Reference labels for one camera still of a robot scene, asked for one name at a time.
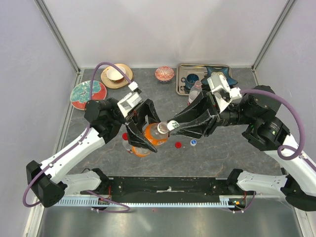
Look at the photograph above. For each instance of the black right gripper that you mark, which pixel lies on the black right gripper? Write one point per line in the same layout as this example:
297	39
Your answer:
206	126

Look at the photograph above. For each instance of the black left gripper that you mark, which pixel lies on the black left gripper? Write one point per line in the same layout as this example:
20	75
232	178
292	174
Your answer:
137	117

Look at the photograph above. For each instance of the orange juice bottle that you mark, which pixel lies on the orange juice bottle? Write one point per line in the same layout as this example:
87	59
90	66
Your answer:
156	133

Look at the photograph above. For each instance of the blue white Pocari cap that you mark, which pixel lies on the blue white Pocari cap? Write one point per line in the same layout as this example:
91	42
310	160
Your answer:
193	142

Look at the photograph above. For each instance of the white juice bottle cap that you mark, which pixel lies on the white juice bottle cap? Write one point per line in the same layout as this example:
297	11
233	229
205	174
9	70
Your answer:
171	125

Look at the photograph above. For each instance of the tall red-cap clear bottle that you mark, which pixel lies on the tall red-cap clear bottle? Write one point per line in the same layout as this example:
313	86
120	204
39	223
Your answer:
195	91

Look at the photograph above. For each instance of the red bottle cap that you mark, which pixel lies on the red bottle cap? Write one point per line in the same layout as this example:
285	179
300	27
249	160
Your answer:
178	145

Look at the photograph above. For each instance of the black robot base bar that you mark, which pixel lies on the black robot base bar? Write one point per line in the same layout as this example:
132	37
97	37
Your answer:
168	189

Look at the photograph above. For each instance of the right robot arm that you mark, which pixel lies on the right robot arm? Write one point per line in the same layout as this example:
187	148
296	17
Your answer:
272	126

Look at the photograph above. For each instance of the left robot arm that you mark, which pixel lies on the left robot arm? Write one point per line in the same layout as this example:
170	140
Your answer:
47	179

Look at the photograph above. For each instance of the small red-cap clear bottle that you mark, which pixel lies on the small red-cap clear bottle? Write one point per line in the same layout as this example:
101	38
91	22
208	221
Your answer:
126	144

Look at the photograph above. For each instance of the blue ceramic cup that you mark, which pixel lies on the blue ceramic cup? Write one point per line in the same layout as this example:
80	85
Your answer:
189	80

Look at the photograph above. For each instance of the steel tray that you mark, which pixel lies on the steel tray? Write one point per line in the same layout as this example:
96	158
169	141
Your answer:
185	69

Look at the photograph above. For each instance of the blue star-shaped dish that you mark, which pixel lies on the blue star-shaped dish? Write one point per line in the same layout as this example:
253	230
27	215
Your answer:
225	70

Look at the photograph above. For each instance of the red patterned bowl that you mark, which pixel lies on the red patterned bowl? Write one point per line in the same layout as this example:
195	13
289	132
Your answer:
164	74

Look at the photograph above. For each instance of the red white tea cup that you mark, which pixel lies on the red white tea cup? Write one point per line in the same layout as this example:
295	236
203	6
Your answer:
114	75

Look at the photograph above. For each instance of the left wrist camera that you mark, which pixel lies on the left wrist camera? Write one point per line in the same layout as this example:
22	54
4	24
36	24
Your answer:
127	103

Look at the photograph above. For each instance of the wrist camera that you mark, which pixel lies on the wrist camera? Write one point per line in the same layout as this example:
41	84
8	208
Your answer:
127	103
221	90

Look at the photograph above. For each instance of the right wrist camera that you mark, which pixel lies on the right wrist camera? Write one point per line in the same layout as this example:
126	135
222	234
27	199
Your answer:
221	90

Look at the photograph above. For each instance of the slotted cable duct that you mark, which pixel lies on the slotted cable duct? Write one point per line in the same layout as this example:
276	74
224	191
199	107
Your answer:
93	201

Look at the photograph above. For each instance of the right aluminium frame post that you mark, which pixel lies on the right aluminium frame post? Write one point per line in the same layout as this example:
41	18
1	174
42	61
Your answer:
273	33

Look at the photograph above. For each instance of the aluminium frame post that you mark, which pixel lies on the aluminium frame post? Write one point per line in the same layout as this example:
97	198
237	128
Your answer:
273	33
56	32

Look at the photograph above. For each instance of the left aluminium frame post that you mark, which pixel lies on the left aluminium frame post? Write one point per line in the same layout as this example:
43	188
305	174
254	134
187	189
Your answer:
56	32

